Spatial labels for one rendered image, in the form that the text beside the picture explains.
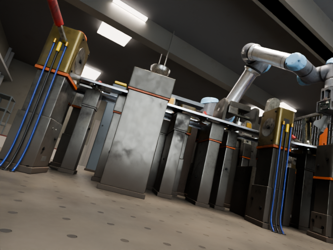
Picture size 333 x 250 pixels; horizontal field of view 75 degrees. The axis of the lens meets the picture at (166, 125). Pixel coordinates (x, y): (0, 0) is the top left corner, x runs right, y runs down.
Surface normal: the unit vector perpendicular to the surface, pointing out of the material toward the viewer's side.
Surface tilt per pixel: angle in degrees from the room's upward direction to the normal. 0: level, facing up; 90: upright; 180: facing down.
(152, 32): 90
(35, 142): 90
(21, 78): 90
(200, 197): 90
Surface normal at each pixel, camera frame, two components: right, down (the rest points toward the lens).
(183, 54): 0.50, -0.07
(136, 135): 0.19, -0.17
